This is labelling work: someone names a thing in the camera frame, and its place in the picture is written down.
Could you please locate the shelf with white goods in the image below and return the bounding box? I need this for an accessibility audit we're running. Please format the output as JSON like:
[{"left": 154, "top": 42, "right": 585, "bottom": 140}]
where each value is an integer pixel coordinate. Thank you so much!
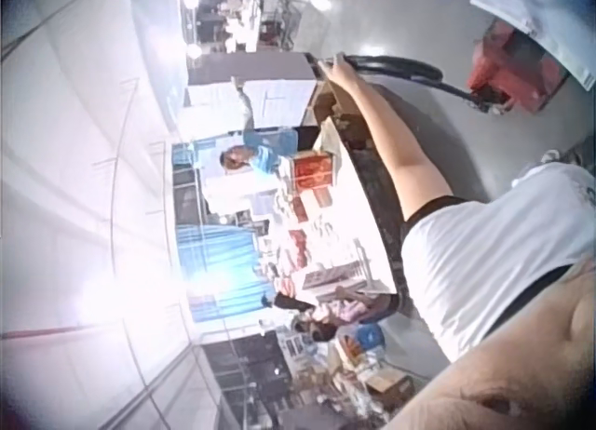
[{"left": 183, "top": 0, "right": 325, "bottom": 55}]

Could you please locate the brown cardboard box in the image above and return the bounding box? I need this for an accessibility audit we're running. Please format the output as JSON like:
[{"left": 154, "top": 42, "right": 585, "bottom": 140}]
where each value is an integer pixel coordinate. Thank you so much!
[{"left": 308, "top": 81, "right": 360, "bottom": 125}]

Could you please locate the red printed box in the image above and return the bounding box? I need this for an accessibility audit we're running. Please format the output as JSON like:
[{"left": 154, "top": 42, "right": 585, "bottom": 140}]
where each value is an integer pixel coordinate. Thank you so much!
[{"left": 290, "top": 152, "right": 337, "bottom": 190}]

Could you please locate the heap of packed goods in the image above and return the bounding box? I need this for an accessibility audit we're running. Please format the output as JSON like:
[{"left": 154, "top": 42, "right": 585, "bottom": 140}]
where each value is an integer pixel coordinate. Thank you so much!
[{"left": 278, "top": 318, "right": 423, "bottom": 406}]

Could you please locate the white table with goods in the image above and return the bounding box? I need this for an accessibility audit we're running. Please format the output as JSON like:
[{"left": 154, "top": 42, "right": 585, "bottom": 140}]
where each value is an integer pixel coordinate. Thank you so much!
[{"left": 253, "top": 115, "right": 407, "bottom": 320}]

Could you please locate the white sign board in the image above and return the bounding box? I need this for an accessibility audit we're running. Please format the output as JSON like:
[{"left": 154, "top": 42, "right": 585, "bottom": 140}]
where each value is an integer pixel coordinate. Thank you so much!
[{"left": 184, "top": 78, "right": 317, "bottom": 125}]

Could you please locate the blue curtain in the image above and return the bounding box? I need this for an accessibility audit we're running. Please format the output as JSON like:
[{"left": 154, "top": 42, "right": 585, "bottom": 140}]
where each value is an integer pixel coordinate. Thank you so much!
[{"left": 172, "top": 223, "right": 277, "bottom": 325}]

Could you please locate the person's left hand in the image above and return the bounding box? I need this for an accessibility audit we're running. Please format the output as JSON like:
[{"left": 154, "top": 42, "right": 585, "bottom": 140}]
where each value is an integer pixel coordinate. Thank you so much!
[{"left": 318, "top": 52, "right": 360, "bottom": 90}]

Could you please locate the red pallet jack black handle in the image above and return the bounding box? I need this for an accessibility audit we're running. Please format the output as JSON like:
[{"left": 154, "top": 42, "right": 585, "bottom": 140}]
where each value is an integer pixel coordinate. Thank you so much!
[{"left": 316, "top": 18, "right": 573, "bottom": 117}]

